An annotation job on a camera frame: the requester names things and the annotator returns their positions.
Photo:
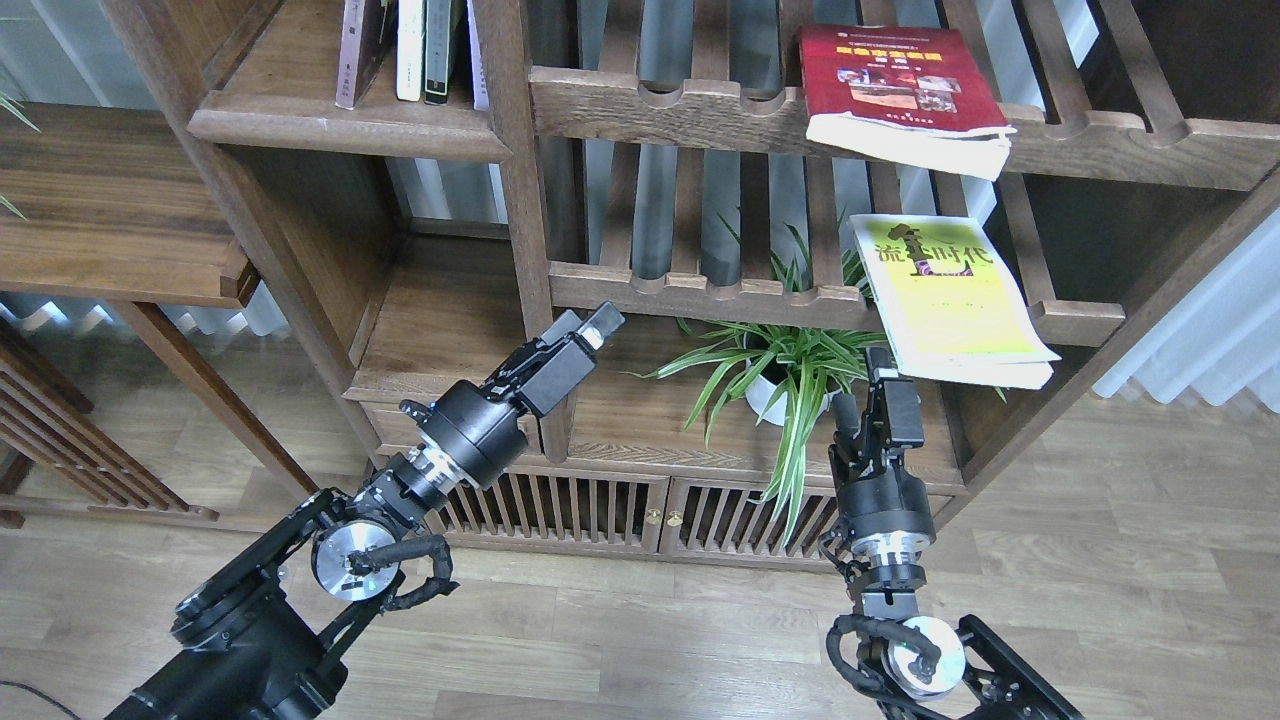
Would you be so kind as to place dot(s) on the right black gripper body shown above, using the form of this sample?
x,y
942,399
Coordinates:
x,y
891,423

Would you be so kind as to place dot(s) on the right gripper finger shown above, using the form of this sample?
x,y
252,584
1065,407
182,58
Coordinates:
x,y
847,417
880,365

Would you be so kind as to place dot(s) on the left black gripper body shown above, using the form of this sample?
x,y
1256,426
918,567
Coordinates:
x,y
540,374

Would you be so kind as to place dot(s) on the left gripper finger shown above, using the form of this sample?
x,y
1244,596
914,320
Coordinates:
x,y
598,329

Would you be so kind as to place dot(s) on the yellow green book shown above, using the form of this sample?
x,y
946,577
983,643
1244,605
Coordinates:
x,y
949,305

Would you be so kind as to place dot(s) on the dark brown book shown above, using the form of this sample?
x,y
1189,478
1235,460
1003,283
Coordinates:
x,y
368,30

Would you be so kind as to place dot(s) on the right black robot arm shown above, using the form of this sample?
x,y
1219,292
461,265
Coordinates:
x,y
885,648

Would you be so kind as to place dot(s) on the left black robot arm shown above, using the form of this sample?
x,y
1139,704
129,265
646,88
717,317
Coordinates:
x,y
263,637

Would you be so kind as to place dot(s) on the green spider plant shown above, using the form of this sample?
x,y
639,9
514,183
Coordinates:
x,y
804,364

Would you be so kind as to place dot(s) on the white plant pot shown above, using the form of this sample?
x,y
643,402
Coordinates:
x,y
769,401

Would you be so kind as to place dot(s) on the dark wooden bookshelf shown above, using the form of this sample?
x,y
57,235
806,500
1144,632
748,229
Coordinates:
x,y
658,159

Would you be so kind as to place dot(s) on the pale upright book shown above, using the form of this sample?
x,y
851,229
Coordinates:
x,y
478,75

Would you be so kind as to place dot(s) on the red book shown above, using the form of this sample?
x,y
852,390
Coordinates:
x,y
909,95

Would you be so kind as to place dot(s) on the white curtain right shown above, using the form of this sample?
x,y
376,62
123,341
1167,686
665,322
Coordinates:
x,y
1220,344

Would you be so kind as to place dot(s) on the dark green upright book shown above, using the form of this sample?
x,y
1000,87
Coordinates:
x,y
443,21

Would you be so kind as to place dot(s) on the white upright book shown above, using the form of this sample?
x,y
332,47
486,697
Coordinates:
x,y
410,42

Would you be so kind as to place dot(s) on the wooden side table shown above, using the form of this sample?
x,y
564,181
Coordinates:
x,y
109,207

